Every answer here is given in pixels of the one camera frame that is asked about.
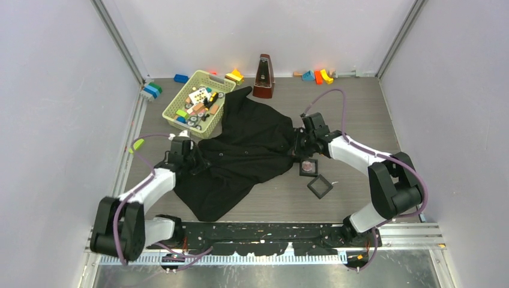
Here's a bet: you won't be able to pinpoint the red orange block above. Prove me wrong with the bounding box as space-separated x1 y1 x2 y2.
314 70 323 85

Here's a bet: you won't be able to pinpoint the light blue toy block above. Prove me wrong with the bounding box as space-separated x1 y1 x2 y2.
301 70 315 81

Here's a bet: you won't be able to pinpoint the light green plastic basket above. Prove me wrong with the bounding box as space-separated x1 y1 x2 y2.
162 70 236 139

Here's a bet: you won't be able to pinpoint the yellow curved block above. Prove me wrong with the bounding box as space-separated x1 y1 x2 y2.
320 69 334 85

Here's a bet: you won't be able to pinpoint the lime green block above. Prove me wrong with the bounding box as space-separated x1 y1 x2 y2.
128 138 145 154

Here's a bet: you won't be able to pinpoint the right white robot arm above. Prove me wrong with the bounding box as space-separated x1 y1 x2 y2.
294 113 426 246

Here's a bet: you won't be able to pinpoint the brown wooden metronome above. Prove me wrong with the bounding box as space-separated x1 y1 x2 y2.
253 54 275 99

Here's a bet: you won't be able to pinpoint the black square frame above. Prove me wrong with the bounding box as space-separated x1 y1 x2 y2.
307 175 333 199
299 158 319 177

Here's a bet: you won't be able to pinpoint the blue green stacked blocks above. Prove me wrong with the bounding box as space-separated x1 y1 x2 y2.
139 82 163 101

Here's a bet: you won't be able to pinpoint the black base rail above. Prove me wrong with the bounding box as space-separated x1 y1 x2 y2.
162 222 382 256

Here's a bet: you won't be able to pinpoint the round pink brooch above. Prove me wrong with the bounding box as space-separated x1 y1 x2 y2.
301 161 315 173

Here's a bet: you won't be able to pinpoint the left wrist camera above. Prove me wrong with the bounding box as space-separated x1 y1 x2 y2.
168 130 190 140

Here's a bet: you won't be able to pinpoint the black garment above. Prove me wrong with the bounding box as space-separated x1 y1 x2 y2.
173 86 296 222

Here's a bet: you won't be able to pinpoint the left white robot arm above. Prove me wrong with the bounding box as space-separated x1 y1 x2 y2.
89 136 209 265

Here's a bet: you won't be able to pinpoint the yellow black screwdriver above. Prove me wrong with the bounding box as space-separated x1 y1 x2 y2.
206 92 218 109

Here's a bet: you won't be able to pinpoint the nine of spades card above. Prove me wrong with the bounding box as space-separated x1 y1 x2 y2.
188 87 212 104

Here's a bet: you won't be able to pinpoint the yellow orange block stack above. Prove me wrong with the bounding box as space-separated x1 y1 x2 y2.
225 69 244 85

